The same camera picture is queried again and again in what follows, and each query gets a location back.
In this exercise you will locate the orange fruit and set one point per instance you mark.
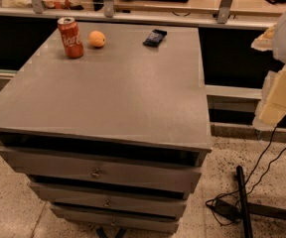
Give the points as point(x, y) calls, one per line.
point(96, 39)

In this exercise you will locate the black metal stand leg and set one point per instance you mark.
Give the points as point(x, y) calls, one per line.
point(247, 208)

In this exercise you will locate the red coke can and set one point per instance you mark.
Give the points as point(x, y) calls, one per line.
point(70, 34)

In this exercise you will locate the top grey drawer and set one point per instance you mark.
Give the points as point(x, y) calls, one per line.
point(119, 171)

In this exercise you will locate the bottom grey drawer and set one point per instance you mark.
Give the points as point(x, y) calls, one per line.
point(110, 218)

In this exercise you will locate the dark snack bar wrapper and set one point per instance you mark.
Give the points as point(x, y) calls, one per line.
point(155, 38)

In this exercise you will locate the grey metal railing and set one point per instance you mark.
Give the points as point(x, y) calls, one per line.
point(258, 14)

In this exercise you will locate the middle grey drawer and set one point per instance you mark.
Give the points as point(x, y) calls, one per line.
point(111, 200)

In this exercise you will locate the grey drawer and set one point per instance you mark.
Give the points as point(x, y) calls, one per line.
point(119, 171)
point(110, 218)
point(111, 200)

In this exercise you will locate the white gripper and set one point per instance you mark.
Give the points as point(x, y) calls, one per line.
point(271, 107)

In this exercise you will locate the black power adapter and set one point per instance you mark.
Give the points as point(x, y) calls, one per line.
point(227, 210)

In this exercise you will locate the grey drawer cabinet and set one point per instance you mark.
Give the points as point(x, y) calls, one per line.
point(125, 100)

